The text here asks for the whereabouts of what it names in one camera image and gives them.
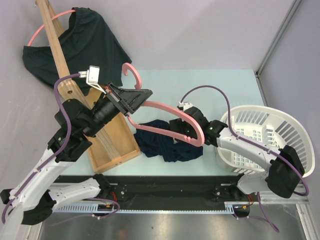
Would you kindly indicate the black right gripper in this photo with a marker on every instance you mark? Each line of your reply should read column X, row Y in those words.
column 178, row 124

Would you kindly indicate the white laundry basket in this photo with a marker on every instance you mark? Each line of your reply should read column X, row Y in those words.
column 270, row 127

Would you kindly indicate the aluminium rail with cable duct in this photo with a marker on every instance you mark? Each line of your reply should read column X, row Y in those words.
column 137, row 203

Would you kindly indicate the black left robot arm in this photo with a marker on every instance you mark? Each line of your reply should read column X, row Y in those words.
column 33, row 201

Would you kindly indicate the wooden rack post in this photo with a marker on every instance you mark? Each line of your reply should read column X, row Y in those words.
column 68, row 89

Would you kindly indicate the dark green shorts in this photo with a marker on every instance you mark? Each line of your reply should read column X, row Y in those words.
column 88, row 41

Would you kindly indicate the wooden rack base tray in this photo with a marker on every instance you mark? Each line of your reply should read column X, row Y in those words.
column 122, row 138

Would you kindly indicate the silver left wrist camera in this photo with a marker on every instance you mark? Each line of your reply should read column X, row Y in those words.
column 91, row 75

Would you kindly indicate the pink hanger with green shorts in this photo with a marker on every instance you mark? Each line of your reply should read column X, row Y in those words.
column 51, row 25

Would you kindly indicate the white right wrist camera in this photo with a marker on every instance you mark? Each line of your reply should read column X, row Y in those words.
column 183, row 106

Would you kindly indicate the navy blue shorts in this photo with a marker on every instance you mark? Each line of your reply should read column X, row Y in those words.
column 153, row 144

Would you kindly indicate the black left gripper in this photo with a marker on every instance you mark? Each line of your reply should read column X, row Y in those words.
column 130, row 101

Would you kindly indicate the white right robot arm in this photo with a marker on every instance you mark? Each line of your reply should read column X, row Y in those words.
column 282, row 167

